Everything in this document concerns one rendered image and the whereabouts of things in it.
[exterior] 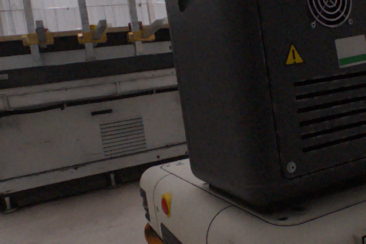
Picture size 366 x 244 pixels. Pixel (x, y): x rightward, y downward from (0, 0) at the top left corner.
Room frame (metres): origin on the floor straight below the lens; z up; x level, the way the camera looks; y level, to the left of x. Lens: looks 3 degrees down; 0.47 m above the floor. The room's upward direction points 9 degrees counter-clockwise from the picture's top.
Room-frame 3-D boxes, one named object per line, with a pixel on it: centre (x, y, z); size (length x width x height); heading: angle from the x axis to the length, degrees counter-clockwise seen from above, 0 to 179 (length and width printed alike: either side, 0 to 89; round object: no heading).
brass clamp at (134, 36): (1.76, 0.14, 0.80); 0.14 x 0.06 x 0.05; 111
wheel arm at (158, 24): (1.71, 0.10, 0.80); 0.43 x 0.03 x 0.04; 21
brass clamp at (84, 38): (1.67, 0.38, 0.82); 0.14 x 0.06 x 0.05; 111
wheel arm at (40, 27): (1.53, 0.57, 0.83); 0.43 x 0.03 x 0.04; 21
